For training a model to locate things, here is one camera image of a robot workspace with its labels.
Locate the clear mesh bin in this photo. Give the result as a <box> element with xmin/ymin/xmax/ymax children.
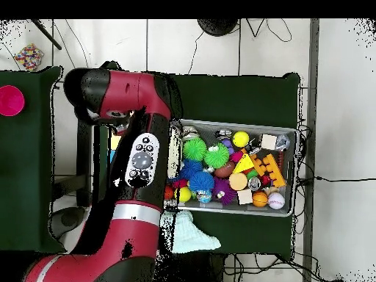
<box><xmin>169</xmin><ymin>119</ymin><xmax>297</xmax><ymax>217</ymax></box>

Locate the mint green cloth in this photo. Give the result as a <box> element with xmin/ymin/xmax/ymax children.
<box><xmin>170</xmin><ymin>209</ymin><xmax>222</xmax><ymax>256</ymax></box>

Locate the black rod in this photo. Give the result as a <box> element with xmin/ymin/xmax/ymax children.
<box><xmin>30</xmin><ymin>19</ymin><xmax>62</xmax><ymax>51</ymax></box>

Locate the yellow toy cheese wedge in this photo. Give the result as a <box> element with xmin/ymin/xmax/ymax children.
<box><xmin>234</xmin><ymin>154</ymin><xmax>256</xmax><ymax>174</ymax></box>

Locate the small orange basketball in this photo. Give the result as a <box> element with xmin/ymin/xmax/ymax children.
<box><xmin>252</xmin><ymin>191</ymin><xmax>270</xmax><ymax>208</ymax></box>

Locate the wooden box with three holes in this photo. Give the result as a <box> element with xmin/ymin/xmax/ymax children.
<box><xmin>108</xmin><ymin>134</ymin><xmax>123</xmax><ymax>165</ymax></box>

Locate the purple spiky ball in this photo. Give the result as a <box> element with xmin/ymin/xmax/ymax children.
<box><xmin>214</xmin><ymin>178</ymin><xmax>236</xmax><ymax>206</ymax></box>

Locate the orange toy building block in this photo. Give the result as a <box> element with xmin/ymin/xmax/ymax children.
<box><xmin>252</xmin><ymin>153</ymin><xmax>287</xmax><ymax>189</ymax></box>

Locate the dark green tablecloth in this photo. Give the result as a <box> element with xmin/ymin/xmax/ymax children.
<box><xmin>0</xmin><ymin>66</ymin><xmax>62</xmax><ymax>253</ymax></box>
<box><xmin>93</xmin><ymin>61</ymin><xmax>302</xmax><ymax>255</ymax></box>

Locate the plain wooden cube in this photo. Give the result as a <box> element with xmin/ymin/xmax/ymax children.
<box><xmin>261</xmin><ymin>134</ymin><xmax>278</xmax><ymax>151</ymax></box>

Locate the black chair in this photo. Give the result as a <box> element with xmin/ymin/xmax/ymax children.
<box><xmin>51</xmin><ymin>114</ymin><xmax>94</xmax><ymax>236</ymax></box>

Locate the yellow tennis ball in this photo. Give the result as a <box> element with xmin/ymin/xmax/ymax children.
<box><xmin>231</xmin><ymin>131</ymin><xmax>250</xmax><ymax>148</ymax></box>

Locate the black round stand base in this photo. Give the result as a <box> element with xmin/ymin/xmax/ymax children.
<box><xmin>196</xmin><ymin>18</ymin><xmax>239</xmax><ymax>36</ymax></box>

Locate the multicoloured patterned object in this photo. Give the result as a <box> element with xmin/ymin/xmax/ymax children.
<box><xmin>12</xmin><ymin>43</ymin><xmax>45</xmax><ymax>72</ymax></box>

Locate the pink cup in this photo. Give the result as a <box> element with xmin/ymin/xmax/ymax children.
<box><xmin>0</xmin><ymin>84</ymin><xmax>26</xmax><ymax>118</ymax></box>

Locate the white baseball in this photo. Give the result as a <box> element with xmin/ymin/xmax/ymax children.
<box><xmin>267</xmin><ymin>192</ymin><xmax>286</xmax><ymax>211</ymax></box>

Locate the blue spiky ball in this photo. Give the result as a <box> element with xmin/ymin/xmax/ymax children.
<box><xmin>189</xmin><ymin>171</ymin><xmax>216</xmax><ymax>196</ymax></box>

